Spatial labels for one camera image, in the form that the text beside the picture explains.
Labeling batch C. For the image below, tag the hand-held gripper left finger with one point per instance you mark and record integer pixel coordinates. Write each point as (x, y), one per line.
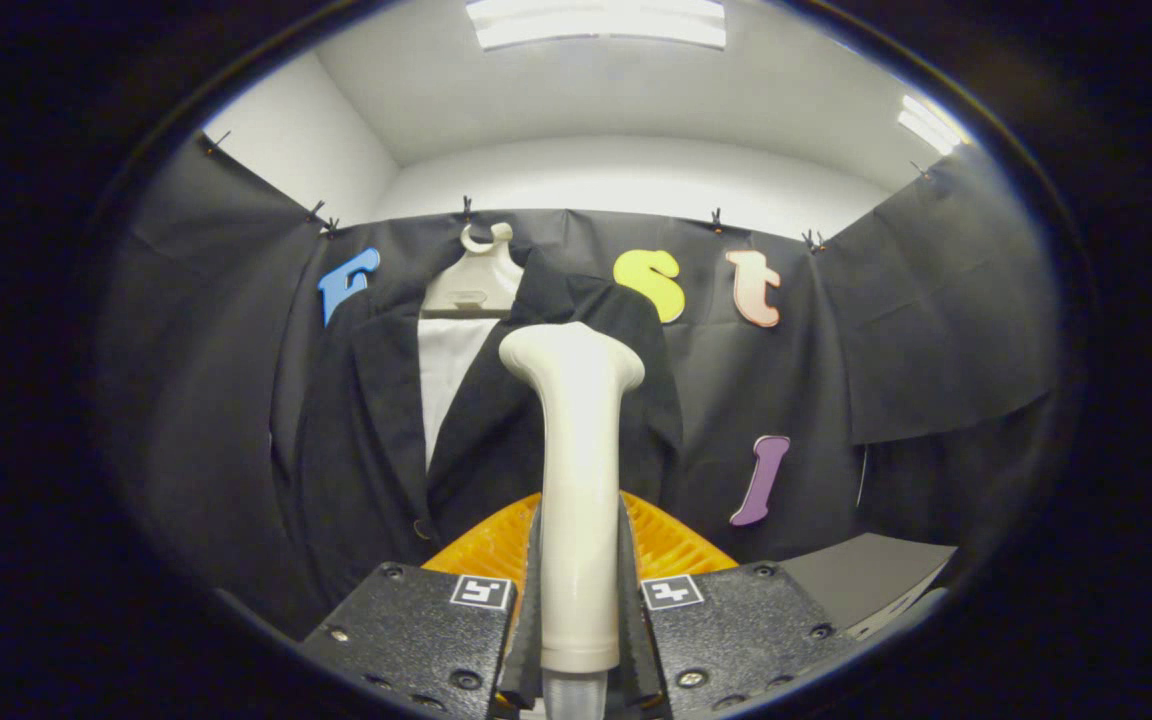
(526, 660)

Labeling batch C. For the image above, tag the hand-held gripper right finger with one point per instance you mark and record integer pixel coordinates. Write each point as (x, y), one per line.
(636, 660)

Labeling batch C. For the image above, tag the black suit jacket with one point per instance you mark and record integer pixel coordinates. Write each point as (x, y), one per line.
(356, 450)

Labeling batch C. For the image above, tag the grey cabinet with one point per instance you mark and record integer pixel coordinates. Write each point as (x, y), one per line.
(866, 575)

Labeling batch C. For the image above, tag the white plastic hanger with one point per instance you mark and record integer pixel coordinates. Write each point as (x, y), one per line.
(481, 280)

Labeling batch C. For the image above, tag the row of black clips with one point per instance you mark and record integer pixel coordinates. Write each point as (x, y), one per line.
(715, 218)

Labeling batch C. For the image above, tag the black backdrop cloth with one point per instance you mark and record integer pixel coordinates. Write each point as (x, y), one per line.
(936, 300)

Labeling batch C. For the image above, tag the small ceiling light panel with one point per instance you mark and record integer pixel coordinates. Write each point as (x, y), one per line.
(928, 122)

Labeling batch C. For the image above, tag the large ceiling light panel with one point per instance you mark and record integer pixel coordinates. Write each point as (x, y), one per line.
(596, 22)

